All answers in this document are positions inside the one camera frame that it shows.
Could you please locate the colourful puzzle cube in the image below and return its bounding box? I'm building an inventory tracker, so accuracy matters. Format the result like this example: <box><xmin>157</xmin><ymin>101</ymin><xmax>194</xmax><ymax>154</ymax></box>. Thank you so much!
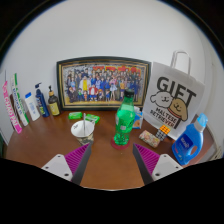
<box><xmin>155</xmin><ymin>124</ymin><xmax>171</xmax><ymax>142</ymax></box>

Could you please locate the white bottle with blue cap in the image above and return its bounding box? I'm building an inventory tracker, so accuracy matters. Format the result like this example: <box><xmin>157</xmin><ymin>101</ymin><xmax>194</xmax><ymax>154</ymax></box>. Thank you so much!
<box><xmin>24</xmin><ymin>91</ymin><xmax>41</xmax><ymax>122</ymax></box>

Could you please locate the framed group cartoon picture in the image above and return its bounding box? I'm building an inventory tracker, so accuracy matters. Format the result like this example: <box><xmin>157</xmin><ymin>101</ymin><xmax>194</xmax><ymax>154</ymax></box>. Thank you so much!
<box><xmin>55</xmin><ymin>56</ymin><xmax>152</xmax><ymax>112</ymax></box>

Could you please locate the camouflage paper cup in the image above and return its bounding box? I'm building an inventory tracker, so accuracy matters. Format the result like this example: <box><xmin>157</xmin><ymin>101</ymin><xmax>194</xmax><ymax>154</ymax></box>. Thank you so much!
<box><xmin>70</xmin><ymin>119</ymin><xmax>96</xmax><ymax>146</ymax></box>

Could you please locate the flat round red coaster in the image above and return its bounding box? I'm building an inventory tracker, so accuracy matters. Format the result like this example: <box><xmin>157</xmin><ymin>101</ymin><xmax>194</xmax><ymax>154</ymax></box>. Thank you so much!
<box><xmin>110</xmin><ymin>138</ymin><xmax>131</xmax><ymax>151</ymax></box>

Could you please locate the amber pump bottle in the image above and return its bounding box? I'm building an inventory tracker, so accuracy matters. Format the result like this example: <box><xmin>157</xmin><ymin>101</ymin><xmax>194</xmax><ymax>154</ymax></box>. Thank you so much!
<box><xmin>47</xmin><ymin>85</ymin><xmax>61</xmax><ymax>117</ymax></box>

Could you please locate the green plastic drink bottle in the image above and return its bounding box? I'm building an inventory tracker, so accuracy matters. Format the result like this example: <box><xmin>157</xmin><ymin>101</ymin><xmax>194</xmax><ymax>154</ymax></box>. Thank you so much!
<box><xmin>113</xmin><ymin>88</ymin><xmax>136</xmax><ymax>147</ymax></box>

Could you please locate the pink and white tube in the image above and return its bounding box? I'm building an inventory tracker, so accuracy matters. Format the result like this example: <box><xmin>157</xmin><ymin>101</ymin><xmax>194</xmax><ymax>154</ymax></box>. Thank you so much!
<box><xmin>1</xmin><ymin>79</ymin><xmax>24</xmax><ymax>135</ymax></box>

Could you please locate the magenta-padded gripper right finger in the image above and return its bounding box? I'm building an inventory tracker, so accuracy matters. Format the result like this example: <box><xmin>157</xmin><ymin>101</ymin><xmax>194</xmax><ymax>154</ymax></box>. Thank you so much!
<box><xmin>132</xmin><ymin>142</ymin><xmax>184</xmax><ymax>186</ymax></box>

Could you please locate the blue detergent bottle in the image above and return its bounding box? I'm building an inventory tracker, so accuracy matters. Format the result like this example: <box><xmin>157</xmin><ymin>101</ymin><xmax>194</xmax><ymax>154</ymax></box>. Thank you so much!
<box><xmin>171</xmin><ymin>112</ymin><xmax>209</xmax><ymax>166</ymax></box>

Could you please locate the dark blue pump bottle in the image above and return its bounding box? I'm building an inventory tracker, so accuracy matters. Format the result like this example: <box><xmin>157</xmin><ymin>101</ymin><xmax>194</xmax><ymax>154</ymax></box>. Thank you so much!
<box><xmin>34</xmin><ymin>82</ymin><xmax>51</xmax><ymax>118</ymax></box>

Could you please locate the white printed paper bag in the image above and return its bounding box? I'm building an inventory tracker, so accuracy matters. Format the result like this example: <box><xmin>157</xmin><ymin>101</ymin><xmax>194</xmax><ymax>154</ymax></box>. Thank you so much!
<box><xmin>142</xmin><ymin>49</ymin><xmax>206</xmax><ymax>141</ymax></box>

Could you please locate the white and green tube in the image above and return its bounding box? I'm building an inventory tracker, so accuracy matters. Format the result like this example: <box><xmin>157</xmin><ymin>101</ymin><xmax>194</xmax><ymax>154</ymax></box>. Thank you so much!
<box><xmin>9</xmin><ymin>72</ymin><xmax>30</xmax><ymax>127</ymax></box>

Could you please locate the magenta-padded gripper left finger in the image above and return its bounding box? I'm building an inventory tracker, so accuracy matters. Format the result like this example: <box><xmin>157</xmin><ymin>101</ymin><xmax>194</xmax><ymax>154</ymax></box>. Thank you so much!
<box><xmin>41</xmin><ymin>142</ymin><xmax>94</xmax><ymax>186</ymax></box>

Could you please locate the blue tissue pack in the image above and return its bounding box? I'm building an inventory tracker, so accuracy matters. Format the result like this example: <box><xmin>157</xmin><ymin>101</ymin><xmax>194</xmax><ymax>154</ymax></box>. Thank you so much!
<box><xmin>132</xmin><ymin>106</ymin><xmax>145</xmax><ymax>130</ymax></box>

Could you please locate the small patterned packet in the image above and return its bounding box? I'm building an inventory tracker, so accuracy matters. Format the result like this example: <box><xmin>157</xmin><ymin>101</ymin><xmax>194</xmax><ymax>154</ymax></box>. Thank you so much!
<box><xmin>138</xmin><ymin>129</ymin><xmax>161</xmax><ymax>149</ymax></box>

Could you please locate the white stirring stick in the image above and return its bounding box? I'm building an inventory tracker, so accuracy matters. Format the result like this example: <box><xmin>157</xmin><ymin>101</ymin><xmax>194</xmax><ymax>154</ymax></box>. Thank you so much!
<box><xmin>82</xmin><ymin>112</ymin><xmax>87</xmax><ymax>133</ymax></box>

